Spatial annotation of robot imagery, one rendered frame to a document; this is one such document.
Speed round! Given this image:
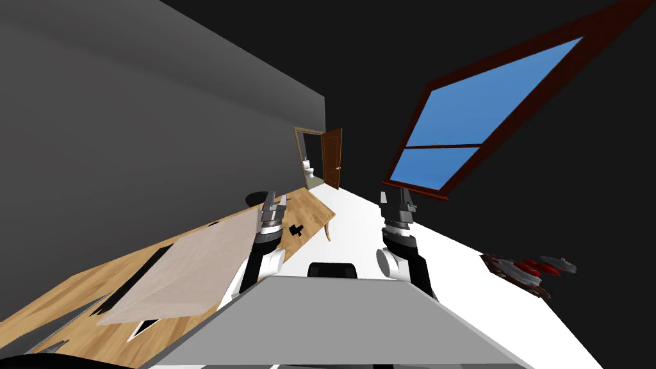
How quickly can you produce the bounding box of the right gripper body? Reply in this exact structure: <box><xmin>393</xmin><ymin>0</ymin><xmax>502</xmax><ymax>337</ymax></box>
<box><xmin>379</xmin><ymin>202</ymin><xmax>418</xmax><ymax>224</ymax></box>

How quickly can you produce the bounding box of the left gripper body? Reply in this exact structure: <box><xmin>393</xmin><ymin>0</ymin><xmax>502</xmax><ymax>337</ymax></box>
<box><xmin>259</xmin><ymin>203</ymin><xmax>287</xmax><ymax>226</ymax></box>

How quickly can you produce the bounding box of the black round chair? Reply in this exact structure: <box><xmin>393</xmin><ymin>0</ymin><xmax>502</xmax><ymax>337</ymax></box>
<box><xmin>245</xmin><ymin>190</ymin><xmax>271</xmax><ymax>209</ymax></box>

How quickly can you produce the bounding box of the light wooden table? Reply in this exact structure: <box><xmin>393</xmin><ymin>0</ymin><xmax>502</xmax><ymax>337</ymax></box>
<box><xmin>0</xmin><ymin>186</ymin><xmax>337</xmax><ymax>369</ymax></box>

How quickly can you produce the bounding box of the brown door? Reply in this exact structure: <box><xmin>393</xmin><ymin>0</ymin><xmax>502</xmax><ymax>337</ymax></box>
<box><xmin>320</xmin><ymin>127</ymin><xmax>344</xmax><ymax>191</ymax></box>

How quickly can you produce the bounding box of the red-brown framed window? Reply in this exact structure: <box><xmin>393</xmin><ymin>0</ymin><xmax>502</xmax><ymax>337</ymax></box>
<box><xmin>381</xmin><ymin>0</ymin><xmax>656</xmax><ymax>201</ymax></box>

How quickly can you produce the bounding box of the pale wooden board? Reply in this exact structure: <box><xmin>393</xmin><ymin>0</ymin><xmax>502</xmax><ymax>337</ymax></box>
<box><xmin>97</xmin><ymin>207</ymin><xmax>263</xmax><ymax>327</ymax></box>

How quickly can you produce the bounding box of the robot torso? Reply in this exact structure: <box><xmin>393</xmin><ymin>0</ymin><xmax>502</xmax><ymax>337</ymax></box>
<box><xmin>140</xmin><ymin>261</ymin><xmax>535</xmax><ymax>369</ymax></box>

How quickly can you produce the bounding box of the brown shelf with red items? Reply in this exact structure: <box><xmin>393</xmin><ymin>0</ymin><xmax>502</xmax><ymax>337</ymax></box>
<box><xmin>480</xmin><ymin>252</ymin><xmax>578</xmax><ymax>300</ymax></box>

